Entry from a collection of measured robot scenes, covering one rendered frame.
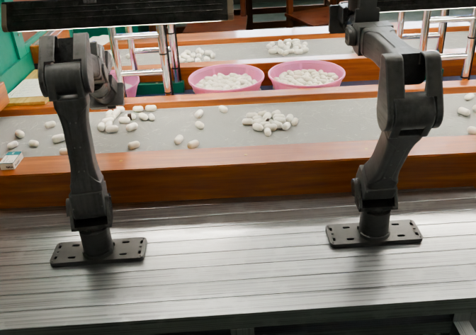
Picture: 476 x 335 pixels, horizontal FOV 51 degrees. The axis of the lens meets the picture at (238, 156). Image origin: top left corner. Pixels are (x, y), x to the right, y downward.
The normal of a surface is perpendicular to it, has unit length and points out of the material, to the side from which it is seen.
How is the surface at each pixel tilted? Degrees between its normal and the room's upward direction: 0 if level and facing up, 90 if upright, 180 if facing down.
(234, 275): 0
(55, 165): 0
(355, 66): 90
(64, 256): 0
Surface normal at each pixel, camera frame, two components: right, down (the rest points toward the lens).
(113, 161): -0.05, -0.87
